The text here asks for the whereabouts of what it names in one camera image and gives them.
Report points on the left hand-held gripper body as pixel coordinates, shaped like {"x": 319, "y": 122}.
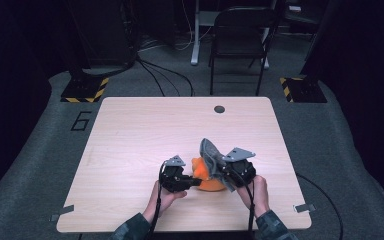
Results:
{"x": 173, "y": 176}

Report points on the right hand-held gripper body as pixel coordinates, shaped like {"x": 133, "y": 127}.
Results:
{"x": 241, "y": 168}

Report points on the orange plush toy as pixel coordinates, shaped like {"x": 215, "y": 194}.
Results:
{"x": 201, "y": 173}

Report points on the grey knitted hat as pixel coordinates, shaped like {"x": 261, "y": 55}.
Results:
{"x": 213, "y": 160}

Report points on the person's left hand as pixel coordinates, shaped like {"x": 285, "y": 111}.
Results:
{"x": 163, "y": 200}

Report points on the person's right hand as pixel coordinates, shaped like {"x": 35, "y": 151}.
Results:
{"x": 258, "y": 196}

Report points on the grey round table grommet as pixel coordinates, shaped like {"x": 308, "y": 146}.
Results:
{"x": 219, "y": 109}

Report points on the grey tape piece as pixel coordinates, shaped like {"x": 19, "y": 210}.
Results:
{"x": 63, "y": 210}
{"x": 305, "y": 208}

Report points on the black folding chair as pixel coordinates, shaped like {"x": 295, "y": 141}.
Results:
{"x": 238, "y": 33}

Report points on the white desk leg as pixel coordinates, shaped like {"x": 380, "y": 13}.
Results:
{"x": 196, "y": 33}

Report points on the black equipment cabinet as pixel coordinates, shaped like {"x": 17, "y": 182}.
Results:
{"x": 103, "y": 30}

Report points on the hazard-striped black base plate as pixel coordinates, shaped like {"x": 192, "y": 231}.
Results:
{"x": 306, "y": 90}
{"x": 83, "y": 90}

